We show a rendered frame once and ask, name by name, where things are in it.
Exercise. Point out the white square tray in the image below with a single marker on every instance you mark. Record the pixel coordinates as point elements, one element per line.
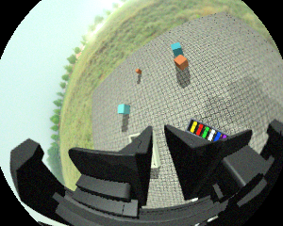
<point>155,153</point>

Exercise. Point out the teal cube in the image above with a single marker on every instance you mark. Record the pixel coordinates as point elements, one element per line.
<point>176,49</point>

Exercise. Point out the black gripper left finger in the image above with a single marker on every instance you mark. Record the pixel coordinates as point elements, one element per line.
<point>131,164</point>

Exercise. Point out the white fuse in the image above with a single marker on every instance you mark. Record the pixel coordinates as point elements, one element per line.
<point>210,137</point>

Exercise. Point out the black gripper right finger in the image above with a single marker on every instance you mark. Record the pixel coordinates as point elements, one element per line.
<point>196,158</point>

